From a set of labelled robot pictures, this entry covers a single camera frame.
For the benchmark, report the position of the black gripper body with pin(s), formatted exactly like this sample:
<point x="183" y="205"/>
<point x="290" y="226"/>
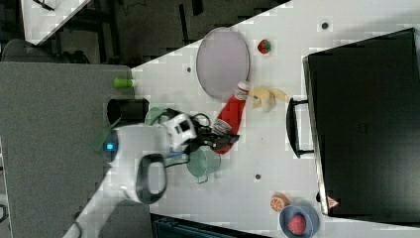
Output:
<point x="205" y="137"/>

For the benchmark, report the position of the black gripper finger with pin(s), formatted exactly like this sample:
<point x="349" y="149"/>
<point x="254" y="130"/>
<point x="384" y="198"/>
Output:
<point x="224" y="141"/>

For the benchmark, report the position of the red plush ketchup bottle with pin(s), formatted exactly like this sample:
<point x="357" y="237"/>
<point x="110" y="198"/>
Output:
<point x="230" y="117"/>

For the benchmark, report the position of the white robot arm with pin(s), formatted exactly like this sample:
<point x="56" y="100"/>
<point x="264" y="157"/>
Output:
<point x="136" y="148"/>

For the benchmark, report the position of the grey oval plate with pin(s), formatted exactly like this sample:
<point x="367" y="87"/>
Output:
<point x="222" y="62"/>

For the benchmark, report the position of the green metal mug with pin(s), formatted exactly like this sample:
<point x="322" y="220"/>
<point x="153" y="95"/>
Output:
<point x="202" y="163"/>

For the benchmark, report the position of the plush peeled banana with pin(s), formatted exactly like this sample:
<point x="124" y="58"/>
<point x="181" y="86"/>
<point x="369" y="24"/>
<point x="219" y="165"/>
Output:
<point x="265" y="97"/>

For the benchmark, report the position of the green oval bowl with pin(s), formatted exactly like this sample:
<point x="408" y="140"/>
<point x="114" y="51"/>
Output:
<point x="155" y="116"/>

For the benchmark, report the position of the plush orange slice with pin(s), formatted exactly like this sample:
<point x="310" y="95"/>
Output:
<point x="278" y="201"/>

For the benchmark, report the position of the plush strawberry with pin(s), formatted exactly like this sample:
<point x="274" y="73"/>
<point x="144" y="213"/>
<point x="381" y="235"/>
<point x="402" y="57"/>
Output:
<point x="264" y="46"/>

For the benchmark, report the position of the green marker cylinder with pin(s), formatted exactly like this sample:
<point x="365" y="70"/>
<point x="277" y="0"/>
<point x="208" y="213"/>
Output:
<point x="123" y="82"/>

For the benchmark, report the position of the blue bowl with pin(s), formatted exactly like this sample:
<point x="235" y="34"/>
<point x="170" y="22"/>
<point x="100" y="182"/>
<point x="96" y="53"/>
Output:
<point x="308" y="212"/>

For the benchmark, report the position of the red plush fruit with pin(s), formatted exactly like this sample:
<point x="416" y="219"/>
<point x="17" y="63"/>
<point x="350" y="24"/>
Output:
<point x="297" y="225"/>

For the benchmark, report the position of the black oven box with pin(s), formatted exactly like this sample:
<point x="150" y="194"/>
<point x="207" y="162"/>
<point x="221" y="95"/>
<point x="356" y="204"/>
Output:
<point x="363" y="102"/>

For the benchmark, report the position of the white background table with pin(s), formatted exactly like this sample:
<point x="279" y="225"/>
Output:
<point x="42" y="18"/>

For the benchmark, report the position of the black oven door handle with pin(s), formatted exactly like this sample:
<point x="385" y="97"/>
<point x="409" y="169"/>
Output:
<point x="292" y="127"/>

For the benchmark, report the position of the black cylinder post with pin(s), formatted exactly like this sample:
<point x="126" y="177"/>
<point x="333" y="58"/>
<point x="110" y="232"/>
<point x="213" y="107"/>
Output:
<point x="127" y="111"/>

